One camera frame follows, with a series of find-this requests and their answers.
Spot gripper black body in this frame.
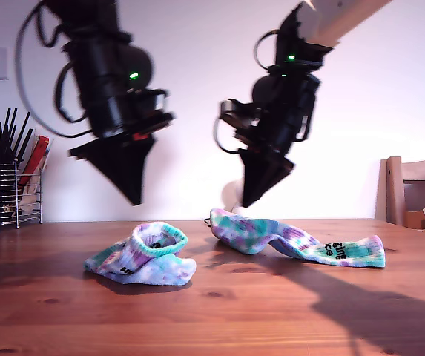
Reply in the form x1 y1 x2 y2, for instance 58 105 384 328
236 117 310 172
68 95 158 159

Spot tie-dye Hugging Face sock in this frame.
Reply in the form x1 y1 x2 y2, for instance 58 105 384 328
83 220 197 287
209 208 386 268

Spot red and yellow paper packet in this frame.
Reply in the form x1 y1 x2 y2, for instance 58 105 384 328
16 135 54 186

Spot black chopstick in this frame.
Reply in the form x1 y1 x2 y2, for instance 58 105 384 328
0 108 11 145
4 107 18 148
11 111 30 164
16 128 34 164

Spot white paper packet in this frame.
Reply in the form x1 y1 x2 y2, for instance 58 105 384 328
18 176 43 217

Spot wooden chair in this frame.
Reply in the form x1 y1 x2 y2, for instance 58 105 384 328
375 156 425 231

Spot brown cardboard box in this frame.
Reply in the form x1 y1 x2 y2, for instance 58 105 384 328
404 210 425 230

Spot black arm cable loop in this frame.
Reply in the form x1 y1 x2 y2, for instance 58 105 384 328
37 0 68 47
295 92 315 142
54 62 89 124
253 30 280 71

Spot white round security camera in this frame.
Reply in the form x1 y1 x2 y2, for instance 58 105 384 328
221 180 252 215

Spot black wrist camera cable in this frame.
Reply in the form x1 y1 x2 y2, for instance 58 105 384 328
212 116 243 154
14 0 96 139

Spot chrome wire utensil caddy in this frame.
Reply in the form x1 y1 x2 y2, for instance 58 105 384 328
0 162 45 229

